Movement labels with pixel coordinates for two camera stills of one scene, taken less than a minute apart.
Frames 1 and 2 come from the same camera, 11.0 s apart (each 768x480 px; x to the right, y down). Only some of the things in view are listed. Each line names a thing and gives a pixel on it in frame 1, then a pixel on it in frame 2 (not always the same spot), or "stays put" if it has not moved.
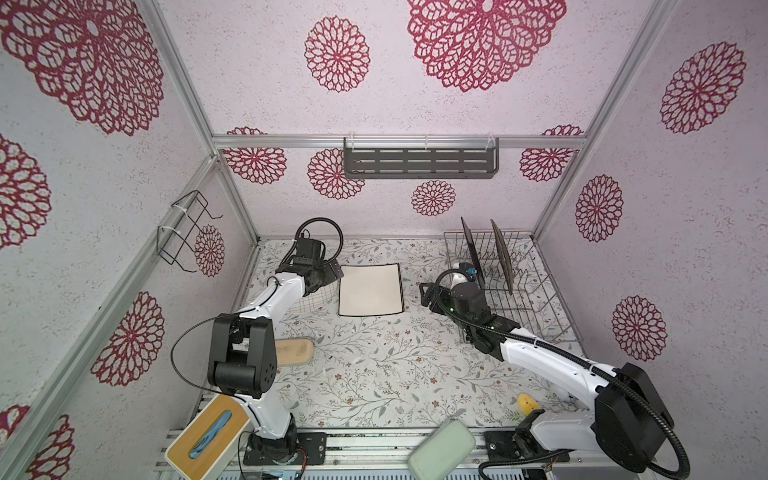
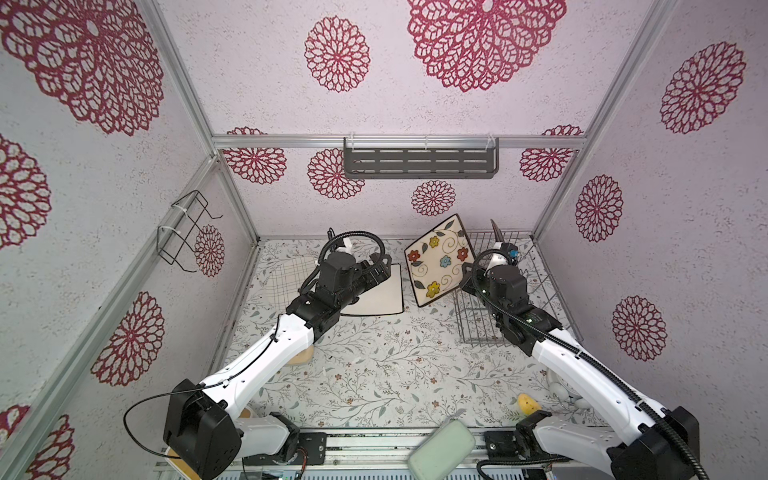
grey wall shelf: x=421 y=157 stays put
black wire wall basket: x=173 y=243 stays put
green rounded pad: x=443 y=452 stays put
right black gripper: x=443 y=295 -> x=476 y=276
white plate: x=370 y=289 stays put
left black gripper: x=329 y=273 -> x=382 y=271
